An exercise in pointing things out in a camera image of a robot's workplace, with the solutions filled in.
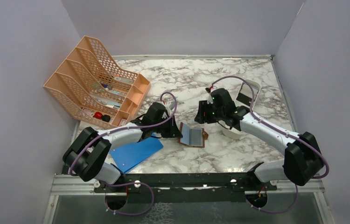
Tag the black round item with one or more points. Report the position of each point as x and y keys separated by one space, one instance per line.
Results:
x=106 y=118

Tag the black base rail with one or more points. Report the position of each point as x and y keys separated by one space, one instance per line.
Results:
x=183 y=187

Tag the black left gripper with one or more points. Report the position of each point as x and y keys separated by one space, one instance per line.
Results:
x=173 y=132

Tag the blue plastic board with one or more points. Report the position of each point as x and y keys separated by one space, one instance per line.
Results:
x=130 y=155

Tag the peach plastic file organizer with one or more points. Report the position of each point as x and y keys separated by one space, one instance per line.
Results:
x=89 y=80

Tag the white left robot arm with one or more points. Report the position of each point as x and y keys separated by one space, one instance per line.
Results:
x=87 y=154

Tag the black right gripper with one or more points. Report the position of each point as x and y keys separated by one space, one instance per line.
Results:
x=202 y=116

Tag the cream oval plastic tray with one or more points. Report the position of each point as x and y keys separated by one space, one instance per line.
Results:
x=234 y=133

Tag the red round item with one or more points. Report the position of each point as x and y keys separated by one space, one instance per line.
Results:
x=98 y=115

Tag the brown leather card holder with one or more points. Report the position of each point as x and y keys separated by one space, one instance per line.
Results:
x=185 y=140

